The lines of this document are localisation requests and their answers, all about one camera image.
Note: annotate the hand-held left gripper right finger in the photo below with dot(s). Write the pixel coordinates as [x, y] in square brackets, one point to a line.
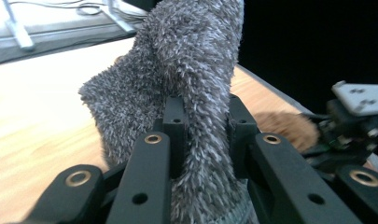
[241, 130]

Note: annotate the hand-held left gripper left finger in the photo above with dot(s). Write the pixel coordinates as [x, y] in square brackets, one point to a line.
[177, 124]

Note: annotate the brown teddy bear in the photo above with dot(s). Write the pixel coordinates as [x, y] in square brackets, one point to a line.
[286, 127]

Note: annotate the grey fluffy cloth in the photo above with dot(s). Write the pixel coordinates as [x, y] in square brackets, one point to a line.
[183, 62]

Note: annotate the white metal frame desk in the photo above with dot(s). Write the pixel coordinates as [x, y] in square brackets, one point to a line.
[20, 34]

